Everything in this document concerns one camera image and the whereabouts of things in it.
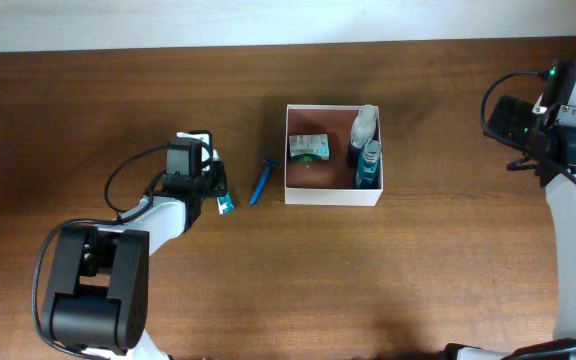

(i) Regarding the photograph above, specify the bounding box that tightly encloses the blue disposable razor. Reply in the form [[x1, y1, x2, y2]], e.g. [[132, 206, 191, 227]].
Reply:
[[249, 158, 282, 205]]

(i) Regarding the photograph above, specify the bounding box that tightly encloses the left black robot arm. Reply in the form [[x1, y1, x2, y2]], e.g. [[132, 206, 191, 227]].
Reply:
[[31, 130, 227, 359]]

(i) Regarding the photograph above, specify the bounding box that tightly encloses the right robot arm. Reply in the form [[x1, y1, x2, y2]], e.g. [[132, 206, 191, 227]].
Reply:
[[438, 60, 576, 360]]

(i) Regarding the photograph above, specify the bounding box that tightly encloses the teal mouthwash bottle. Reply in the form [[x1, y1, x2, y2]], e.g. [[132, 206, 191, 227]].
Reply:
[[354, 140, 382, 189]]

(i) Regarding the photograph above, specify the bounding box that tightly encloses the green white soap box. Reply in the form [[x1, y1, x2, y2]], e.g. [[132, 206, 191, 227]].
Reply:
[[288, 134, 330, 161]]

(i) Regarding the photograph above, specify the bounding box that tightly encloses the pink open cardboard box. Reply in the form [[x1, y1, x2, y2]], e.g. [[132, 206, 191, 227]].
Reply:
[[283, 104, 384, 207]]

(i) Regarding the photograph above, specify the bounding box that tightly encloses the green white toothpaste tube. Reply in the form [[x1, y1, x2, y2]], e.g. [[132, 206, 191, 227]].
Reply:
[[213, 150, 234, 215]]

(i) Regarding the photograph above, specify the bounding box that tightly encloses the left black cable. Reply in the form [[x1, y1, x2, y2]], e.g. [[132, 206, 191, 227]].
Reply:
[[31, 142, 169, 360]]

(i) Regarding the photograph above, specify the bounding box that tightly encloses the dark blue clear-cap bottle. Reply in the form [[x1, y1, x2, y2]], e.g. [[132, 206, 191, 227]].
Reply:
[[346, 104, 378, 168]]

